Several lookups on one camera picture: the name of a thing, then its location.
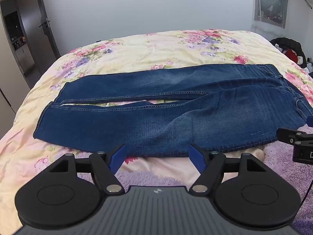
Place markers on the blue denim pants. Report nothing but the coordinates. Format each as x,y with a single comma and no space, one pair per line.
171,117

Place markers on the floral yellow quilt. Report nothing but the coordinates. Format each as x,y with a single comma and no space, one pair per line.
146,51

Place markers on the grey printed curtain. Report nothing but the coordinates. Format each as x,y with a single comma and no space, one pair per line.
271,2

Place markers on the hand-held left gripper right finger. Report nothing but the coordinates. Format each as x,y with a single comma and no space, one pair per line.
197,158

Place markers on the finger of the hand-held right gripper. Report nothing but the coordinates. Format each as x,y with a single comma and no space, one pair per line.
286,135

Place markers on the red cloth item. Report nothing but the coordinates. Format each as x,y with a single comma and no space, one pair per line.
291,54

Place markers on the dark shelf cabinet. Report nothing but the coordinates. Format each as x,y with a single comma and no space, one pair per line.
17,34

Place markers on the purple fuzzy blanket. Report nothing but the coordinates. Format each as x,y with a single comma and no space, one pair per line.
286,173

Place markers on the dark grey door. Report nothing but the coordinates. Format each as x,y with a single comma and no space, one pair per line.
47,7

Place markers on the black clothing pile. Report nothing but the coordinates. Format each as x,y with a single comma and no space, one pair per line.
286,43

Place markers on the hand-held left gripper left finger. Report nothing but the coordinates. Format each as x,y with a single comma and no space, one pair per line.
117,158

